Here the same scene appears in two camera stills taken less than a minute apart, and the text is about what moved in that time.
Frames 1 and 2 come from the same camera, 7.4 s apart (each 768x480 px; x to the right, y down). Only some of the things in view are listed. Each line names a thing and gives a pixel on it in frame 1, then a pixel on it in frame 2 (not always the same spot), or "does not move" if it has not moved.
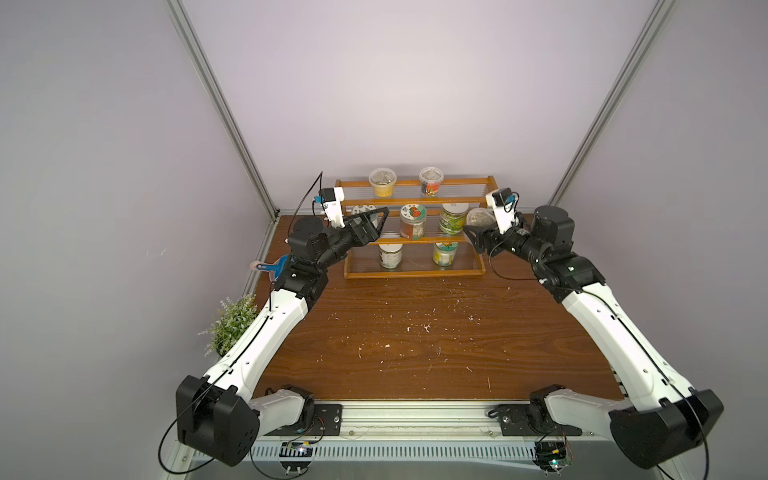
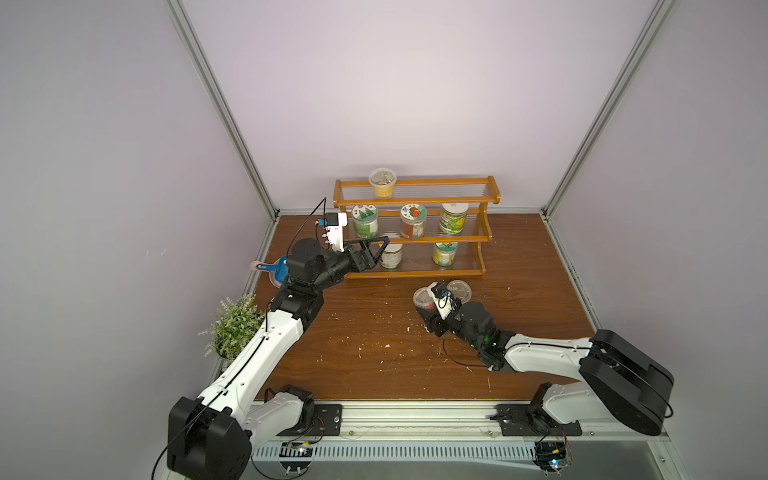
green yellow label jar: [452, 217] does not move
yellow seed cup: [383, 182] does not move
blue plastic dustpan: [279, 266] does not move
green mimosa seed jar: [358, 209] does not move
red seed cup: [431, 178] -> [425, 304]
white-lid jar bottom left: [390, 255] does not move
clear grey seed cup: [481, 217] -> [460, 289]
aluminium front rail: [440, 440] does not move
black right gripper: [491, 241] -> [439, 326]
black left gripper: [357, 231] -> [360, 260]
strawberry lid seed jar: [413, 218] does not move
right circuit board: [552, 456] does not move
